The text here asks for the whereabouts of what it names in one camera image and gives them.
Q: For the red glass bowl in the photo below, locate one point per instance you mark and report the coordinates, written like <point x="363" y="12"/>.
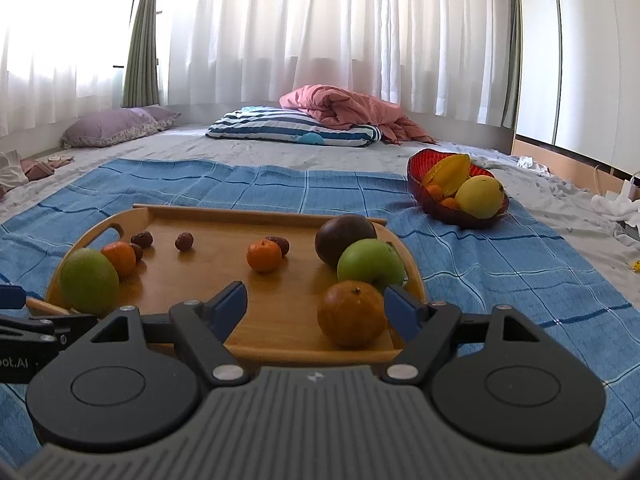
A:
<point x="419" y="166"/>

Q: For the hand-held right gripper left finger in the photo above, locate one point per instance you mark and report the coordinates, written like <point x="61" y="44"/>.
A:
<point x="230" y="305"/>

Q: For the orange mandarin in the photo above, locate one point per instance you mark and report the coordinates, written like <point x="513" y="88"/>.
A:
<point x="120" y="259"/>
<point x="264" y="256"/>

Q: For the yellow mango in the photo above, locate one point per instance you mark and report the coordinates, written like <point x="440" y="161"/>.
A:
<point x="477" y="197"/>

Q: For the blue checked blanket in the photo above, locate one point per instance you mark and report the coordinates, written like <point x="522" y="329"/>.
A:
<point x="500" y="270"/>

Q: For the dark purple round fruit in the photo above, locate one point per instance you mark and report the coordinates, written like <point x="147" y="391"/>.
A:
<point x="342" y="235"/>

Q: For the small white cloth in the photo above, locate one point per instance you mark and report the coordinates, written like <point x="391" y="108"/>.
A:
<point x="527" y="162"/>

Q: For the small orange kumquat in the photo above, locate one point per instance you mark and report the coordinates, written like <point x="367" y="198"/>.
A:
<point x="449" y="203"/>
<point x="434" y="191"/>

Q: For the wooden tray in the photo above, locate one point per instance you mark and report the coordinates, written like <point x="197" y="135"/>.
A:
<point x="210" y="270"/>

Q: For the grey bed sheet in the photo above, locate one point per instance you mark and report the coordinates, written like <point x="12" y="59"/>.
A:
<point x="225" y="152"/>

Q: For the large brownish orange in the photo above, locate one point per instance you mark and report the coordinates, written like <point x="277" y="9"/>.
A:
<point x="350" y="315"/>

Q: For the large green apple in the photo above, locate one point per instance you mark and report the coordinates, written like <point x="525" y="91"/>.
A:
<point x="367" y="265"/>

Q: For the small green apple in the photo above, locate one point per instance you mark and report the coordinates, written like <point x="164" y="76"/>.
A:
<point x="89" y="282"/>

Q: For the purple pillow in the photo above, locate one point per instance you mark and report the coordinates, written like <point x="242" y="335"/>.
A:
<point x="110" y="127"/>

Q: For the white wardrobe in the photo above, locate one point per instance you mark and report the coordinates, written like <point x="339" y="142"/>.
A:
<point x="590" y="60"/>

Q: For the yellow starfruit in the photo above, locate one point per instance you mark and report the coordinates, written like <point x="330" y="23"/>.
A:
<point x="450" y="170"/>

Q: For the white sheer curtain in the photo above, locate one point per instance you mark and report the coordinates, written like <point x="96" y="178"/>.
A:
<point x="300" y="25"/>

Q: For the grey-green curtain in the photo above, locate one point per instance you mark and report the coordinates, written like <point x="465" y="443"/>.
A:
<point x="512" y="60"/>
<point x="142" y="50"/>

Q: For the pink duvet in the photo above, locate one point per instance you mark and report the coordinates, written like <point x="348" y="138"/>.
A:
<point x="340" y="105"/>

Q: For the pink cloth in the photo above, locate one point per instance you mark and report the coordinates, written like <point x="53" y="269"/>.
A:
<point x="37" y="169"/>

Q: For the red date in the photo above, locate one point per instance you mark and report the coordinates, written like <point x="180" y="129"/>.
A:
<point x="138" y="252"/>
<point x="184" y="241"/>
<point x="284" y="246"/>
<point x="142" y="239"/>

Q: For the pile of white clothes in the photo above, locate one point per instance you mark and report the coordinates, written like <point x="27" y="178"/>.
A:
<point x="615" y="207"/>

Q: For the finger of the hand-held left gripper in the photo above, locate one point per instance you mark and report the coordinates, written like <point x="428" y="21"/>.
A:
<point x="30" y="327"/>
<point x="11" y="296"/>

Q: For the blue striped pillow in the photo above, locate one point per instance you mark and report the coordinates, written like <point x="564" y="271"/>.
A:
<point x="280" y="127"/>

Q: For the white crumpled cloth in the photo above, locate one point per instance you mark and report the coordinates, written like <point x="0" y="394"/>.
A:
<point x="10" y="175"/>

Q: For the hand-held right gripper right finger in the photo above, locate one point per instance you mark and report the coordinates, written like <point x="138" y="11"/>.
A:
<point x="400" y="307"/>

